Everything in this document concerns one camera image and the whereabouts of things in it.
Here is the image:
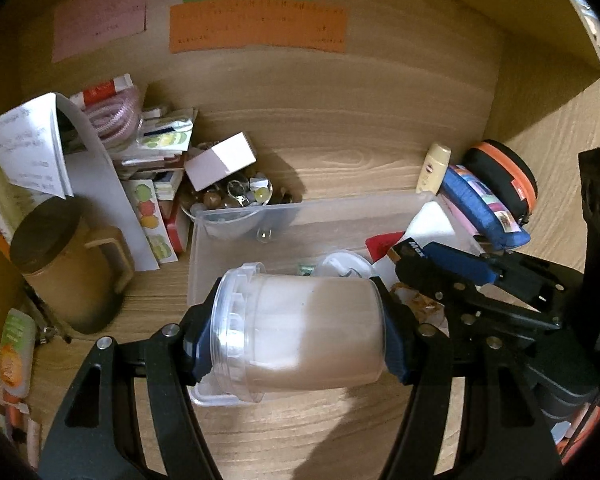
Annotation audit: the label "pink coiled tube package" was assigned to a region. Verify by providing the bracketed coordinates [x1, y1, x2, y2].
[69, 73, 147, 150]

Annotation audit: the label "person's right forearm orange sleeve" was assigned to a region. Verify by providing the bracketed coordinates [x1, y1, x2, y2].
[557, 404, 600, 467]

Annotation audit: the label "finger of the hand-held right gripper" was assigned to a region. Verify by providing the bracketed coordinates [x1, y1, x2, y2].
[396, 279, 563, 333]
[394, 239, 501, 287]

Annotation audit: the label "bowl of glass marbles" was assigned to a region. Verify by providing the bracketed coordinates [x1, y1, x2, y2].
[180, 175, 277, 242]

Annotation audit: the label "pile of small packets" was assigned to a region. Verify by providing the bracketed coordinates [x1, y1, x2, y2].
[120, 105, 202, 256]

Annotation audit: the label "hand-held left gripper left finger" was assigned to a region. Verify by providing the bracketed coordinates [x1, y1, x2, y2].
[39, 279, 223, 480]

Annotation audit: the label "brown mug with dark lid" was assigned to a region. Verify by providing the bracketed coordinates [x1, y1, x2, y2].
[9, 197, 137, 334]

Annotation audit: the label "pink sticky note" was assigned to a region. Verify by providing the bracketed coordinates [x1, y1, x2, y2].
[52, 0, 149, 64]

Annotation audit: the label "cream tube bottle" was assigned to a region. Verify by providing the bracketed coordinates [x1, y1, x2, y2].
[415, 142, 453, 196]

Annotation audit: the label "blank white sheet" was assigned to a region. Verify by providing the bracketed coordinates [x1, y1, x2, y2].
[62, 94, 162, 272]

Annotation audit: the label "fruit printed card strip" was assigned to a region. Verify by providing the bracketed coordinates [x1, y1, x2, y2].
[129, 179, 179, 264]

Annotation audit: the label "black orange zip case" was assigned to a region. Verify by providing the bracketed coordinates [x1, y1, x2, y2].
[462, 139, 539, 227]

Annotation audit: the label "clear plastic jar white contents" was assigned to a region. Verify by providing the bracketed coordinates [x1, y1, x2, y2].
[207, 261, 387, 404]

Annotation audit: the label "printed white paper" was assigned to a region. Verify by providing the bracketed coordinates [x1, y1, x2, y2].
[0, 92, 77, 200]

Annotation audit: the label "red white tube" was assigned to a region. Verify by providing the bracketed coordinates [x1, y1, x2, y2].
[0, 395, 42, 463]

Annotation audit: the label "orange sticky note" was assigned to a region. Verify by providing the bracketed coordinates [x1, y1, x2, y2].
[168, 2, 349, 55]

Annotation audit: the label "clear plastic storage box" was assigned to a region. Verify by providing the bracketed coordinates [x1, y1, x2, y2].
[187, 189, 487, 407]

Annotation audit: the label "small dark metal clip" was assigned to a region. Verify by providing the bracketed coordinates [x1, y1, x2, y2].
[34, 324, 74, 345]

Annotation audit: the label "small white box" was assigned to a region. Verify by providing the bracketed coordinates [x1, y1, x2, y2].
[183, 131, 258, 191]

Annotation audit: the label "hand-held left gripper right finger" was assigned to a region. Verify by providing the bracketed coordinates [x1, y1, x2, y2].
[372, 275, 556, 480]

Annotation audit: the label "blue patchwork pouch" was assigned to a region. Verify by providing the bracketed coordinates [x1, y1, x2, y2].
[437, 162, 532, 252]

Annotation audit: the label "green orange packet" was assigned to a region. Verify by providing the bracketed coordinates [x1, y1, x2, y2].
[0, 307, 37, 402]

